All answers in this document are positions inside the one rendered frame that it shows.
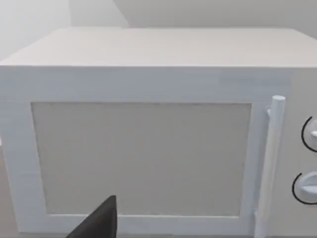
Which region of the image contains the pale microwave door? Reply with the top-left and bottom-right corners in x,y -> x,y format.
0,66 -> 294,236

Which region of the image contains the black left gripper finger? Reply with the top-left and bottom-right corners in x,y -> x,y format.
65,195 -> 117,238

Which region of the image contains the pale microwave oven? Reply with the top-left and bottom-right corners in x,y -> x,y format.
0,27 -> 317,238

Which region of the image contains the pale microwave knob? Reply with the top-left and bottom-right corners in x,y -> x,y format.
291,172 -> 317,205
301,116 -> 317,152

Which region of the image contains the pale microwave door handle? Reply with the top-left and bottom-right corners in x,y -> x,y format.
253,95 -> 286,238

